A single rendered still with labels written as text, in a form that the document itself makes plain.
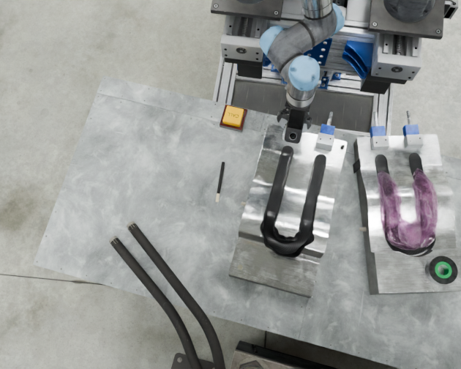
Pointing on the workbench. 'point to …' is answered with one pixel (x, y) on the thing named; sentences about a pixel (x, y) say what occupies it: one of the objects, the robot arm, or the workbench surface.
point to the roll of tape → (443, 268)
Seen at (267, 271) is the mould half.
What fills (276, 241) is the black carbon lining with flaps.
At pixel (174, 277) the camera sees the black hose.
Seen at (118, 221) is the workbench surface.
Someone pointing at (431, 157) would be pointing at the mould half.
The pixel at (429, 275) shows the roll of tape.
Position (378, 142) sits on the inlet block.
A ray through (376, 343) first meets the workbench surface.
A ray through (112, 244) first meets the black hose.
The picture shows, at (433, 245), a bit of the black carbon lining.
